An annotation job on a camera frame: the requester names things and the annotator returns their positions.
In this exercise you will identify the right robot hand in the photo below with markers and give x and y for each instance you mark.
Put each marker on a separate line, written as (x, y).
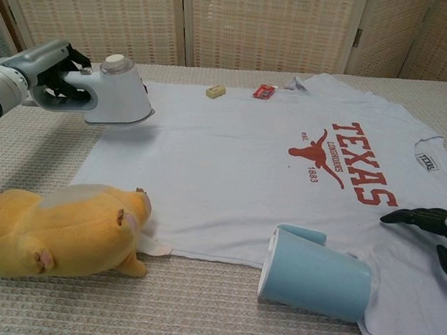
(432, 222)

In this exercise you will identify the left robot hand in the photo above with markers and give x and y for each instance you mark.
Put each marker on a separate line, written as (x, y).
(43, 65)

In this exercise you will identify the white garment steamer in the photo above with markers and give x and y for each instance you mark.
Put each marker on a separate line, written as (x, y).
(118, 92)

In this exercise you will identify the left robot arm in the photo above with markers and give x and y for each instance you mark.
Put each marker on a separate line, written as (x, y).
(2, 85)

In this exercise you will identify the light grey Texas t-shirt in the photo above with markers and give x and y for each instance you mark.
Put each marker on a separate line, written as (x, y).
(227, 167)

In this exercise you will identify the light blue ceramic pitcher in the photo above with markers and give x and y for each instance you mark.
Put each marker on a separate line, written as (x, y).
(311, 279)

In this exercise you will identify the yellow plush hamster toy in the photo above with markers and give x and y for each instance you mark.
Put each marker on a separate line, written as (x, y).
(60, 233)

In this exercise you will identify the cream rectangular eraser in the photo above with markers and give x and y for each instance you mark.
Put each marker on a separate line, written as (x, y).
(216, 91)

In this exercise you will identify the woven folding screen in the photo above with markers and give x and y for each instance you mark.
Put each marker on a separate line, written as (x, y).
(232, 24)

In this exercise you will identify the small red packet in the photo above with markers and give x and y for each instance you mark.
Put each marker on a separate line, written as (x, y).
(264, 91)

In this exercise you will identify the beige woven table cloth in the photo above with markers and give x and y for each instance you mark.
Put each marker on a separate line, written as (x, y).
(123, 313)

